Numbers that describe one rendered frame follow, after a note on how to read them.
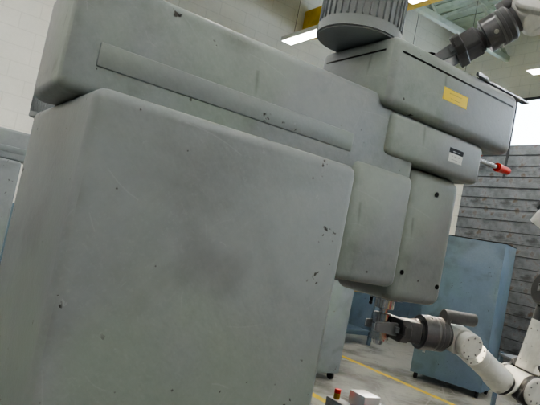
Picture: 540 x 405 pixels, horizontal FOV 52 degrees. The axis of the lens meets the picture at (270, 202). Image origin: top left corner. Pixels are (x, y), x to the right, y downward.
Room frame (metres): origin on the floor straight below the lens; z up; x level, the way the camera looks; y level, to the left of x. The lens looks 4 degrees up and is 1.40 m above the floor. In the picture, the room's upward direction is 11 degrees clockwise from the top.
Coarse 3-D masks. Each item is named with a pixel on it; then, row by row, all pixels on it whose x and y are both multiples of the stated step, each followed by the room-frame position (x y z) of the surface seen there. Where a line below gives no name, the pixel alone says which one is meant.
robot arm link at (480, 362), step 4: (484, 348) 1.51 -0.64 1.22; (484, 352) 1.50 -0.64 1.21; (488, 352) 1.51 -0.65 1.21; (460, 356) 1.54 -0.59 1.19; (480, 356) 1.50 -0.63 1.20; (484, 356) 1.49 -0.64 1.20; (488, 356) 1.50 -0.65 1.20; (464, 360) 1.53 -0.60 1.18; (468, 360) 1.52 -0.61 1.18; (472, 360) 1.51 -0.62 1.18; (476, 360) 1.51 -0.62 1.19; (480, 360) 1.49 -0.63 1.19; (484, 360) 1.49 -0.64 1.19; (488, 360) 1.50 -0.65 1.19; (468, 364) 1.51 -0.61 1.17; (472, 364) 1.50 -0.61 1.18; (476, 364) 1.50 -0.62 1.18; (480, 364) 1.49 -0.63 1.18; (484, 364) 1.49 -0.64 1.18; (488, 364) 1.50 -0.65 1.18; (472, 368) 1.52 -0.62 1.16; (476, 368) 1.51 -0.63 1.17; (480, 368) 1.50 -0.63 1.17
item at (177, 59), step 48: (96, 0) 0.87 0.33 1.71; (144, 0) 0.91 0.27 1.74; (48, 48) 0.97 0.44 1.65; (96, 48) 0.87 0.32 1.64; (144, 48) 0.92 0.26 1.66; (192, 48) 0.96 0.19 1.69; (240, 48) 1.01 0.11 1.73; (48, 96) 0.96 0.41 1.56; (144, 96) 0.93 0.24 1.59; (192, 96) 0.97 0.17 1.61; (240, 96) 1.02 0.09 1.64; (288, 96) 1.08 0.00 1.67; (336, 96) 1.14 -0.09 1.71; (288, 144) 1.09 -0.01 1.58; (336, 144) 1.15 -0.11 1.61
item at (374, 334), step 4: (376, 316) 1.42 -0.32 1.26; (372, 320) 1.43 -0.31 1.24; (376, 320) 1.42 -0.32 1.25; (380, 320) 1.41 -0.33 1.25; (384, 320) 1.41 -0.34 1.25; (388, 320) 1.41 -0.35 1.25; (372, 324) 1.43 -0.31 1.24; (372, 328) 1.42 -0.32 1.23; (372, 332) 1.42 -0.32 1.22; (376, 332) 1.41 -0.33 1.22; (372, 336) 1.42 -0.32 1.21; (376, 336) 1.41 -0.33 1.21; (380, 336) 1.41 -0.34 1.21; (384, 336) 1.41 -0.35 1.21; (388, 336) 1.43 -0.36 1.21; (380, 340) 1.41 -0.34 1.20; (384, 340) 1.41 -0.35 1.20
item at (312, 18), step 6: (432, 0) 6.88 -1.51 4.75; (438, 0) 6.85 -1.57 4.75; (318, 6) 8.66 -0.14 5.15; (408, 6) 7.19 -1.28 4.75; (414, 6) 7.15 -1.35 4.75; (420, 6) 7.12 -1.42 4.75; (306, 12) 8.91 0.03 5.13; (312, 12) 8.78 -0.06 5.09; (318, 12) 8.63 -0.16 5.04; (306, 18) 8.88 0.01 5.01; (312, 18) 8.75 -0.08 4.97; (318, 18) 8.60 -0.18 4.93; (306, 24) 8.85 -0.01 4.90; (312, 24) 8.72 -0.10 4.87
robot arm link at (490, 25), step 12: (480, 24) 1.35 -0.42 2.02; (492, 24) 1.33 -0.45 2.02; (456, 36) 1.35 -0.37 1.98; (468, 36) 1.36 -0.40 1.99; (480, 36) 1.36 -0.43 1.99; (492, 36) 1.34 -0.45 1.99; (504, 36) 1.34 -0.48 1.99; (456, 48) 1.35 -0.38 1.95; (468, 48) 1.36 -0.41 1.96; (480, 48) 1.37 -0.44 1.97; (492, 48) 1.36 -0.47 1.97; (468, 60) 1.41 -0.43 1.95
